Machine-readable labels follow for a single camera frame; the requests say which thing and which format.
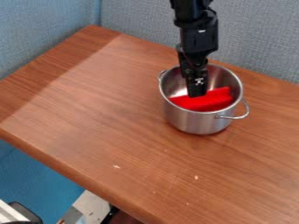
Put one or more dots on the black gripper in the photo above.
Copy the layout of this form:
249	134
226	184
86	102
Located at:
197	20

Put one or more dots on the red rectangular block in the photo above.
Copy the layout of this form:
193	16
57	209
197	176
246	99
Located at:
216	100

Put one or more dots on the stainless steel pot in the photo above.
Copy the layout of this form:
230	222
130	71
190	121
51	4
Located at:
202	123

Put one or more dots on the white object at corner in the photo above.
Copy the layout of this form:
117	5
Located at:
9	214

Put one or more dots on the black chair part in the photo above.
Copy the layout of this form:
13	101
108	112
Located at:
30	216

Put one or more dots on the white table leg bracket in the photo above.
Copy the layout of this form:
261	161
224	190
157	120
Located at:
89	210

